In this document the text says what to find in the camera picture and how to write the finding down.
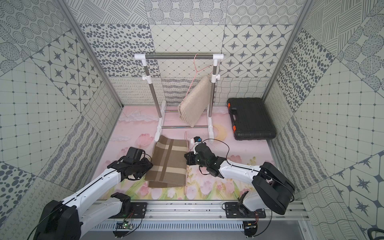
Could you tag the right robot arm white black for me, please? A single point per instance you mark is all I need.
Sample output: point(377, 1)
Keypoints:
point(272, 189)

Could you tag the pink wire hanger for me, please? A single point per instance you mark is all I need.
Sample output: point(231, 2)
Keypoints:
point(187, 139)
point(196, 73)

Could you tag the white steel clothes rack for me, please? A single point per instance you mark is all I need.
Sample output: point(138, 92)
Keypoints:
point(175, 89)

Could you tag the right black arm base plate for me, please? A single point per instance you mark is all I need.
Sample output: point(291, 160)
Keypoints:
point(236, 211)

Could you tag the right black controller box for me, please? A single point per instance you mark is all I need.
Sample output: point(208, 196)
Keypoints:
point(250, 228)

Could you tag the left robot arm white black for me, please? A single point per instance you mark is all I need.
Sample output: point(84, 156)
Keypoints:
point(75, 215)

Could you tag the small green circuit board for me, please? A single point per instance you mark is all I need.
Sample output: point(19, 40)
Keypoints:
point(124, 226)

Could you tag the brown plaid scarf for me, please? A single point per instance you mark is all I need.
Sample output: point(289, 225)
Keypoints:
point(169, 164)

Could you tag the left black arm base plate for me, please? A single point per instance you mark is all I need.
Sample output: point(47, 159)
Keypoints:
point(133, 210)

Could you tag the pink floral table mat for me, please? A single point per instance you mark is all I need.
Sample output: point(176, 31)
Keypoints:
point(137, 126)

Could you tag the beige knitted scarf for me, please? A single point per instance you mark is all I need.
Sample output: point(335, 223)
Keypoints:
point(193, 106)

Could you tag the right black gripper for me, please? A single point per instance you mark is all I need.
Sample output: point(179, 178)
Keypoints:
point(190, 162)

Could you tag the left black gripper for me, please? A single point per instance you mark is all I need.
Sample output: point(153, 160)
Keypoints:
point(144, 167)

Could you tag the black plastic tool case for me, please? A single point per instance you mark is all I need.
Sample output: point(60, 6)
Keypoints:
point(250, 119)

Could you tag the aluminium mounting rail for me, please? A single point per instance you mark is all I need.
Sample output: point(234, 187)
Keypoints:
point(182, 210)

